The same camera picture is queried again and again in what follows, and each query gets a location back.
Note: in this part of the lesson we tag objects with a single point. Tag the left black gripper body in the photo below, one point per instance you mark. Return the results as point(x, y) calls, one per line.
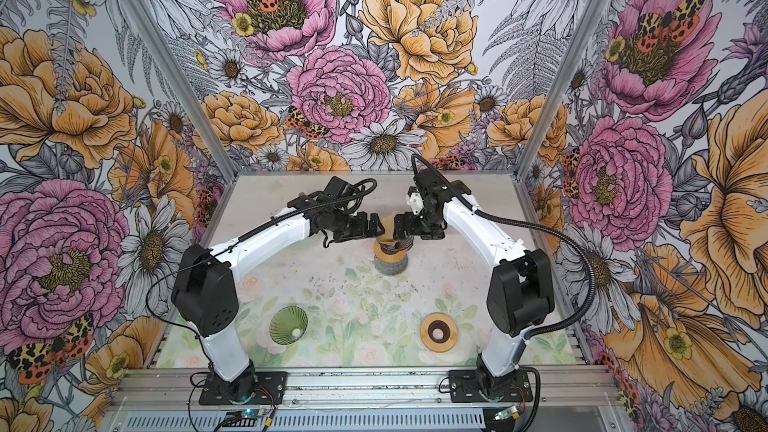
point(350, 226)

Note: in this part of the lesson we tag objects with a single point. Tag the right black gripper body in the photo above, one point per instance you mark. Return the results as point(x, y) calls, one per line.
point(420, 225)

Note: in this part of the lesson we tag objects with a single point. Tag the grey glass dripper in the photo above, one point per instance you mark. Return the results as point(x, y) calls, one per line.
point(402, 245)

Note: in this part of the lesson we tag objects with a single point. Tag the green glass dripper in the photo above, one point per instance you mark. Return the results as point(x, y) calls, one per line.
point(288, 325)

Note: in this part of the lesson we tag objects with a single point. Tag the single brown coffee filter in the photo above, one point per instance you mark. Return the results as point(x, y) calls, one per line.
point(387, 238)

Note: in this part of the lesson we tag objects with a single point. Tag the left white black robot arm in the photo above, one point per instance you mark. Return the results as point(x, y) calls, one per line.
point(205, 289)

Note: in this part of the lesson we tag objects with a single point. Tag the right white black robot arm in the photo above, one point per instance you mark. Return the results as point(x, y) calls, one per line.
point(520, 293)

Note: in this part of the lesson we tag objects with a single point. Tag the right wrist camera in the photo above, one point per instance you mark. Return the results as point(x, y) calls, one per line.
point(415, 200)

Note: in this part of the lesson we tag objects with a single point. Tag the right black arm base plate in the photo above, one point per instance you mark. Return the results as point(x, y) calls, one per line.
point(479, 386)

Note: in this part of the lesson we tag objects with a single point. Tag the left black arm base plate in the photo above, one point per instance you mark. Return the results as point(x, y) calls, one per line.
point(264, 387)

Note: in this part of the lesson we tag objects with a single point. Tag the white vented cable duct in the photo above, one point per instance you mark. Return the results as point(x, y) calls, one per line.
point(457, 419)

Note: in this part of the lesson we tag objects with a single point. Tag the aluminium rail frame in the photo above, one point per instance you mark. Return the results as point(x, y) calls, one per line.
point(324, 389)

